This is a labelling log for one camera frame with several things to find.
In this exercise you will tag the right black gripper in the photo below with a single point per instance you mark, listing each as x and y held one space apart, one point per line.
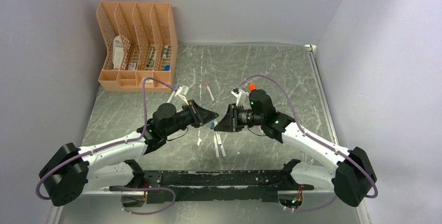
230 122

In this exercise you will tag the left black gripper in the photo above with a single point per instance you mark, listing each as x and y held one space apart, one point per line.
200 116

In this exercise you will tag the white pen orange tip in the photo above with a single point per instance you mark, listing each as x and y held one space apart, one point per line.
216 147

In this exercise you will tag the white pen grey cap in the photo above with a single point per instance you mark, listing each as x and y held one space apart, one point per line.
221 146

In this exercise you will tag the white pen blue cap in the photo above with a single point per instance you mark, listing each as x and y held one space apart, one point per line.
171 97

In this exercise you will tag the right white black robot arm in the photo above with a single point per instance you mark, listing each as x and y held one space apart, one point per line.
348 172

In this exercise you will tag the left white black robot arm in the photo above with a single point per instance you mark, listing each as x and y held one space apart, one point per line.
75 170

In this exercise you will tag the orange plastic file organizer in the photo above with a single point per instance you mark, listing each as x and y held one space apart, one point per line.
149 38

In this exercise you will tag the white paper packet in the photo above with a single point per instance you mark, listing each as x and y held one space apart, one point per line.
118 52

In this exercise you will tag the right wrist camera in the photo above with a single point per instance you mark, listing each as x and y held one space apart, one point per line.
240 96

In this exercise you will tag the black base frame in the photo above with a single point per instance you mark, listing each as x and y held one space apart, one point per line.
224 185

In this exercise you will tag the aluminium rail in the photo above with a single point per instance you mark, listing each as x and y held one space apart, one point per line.
310 49

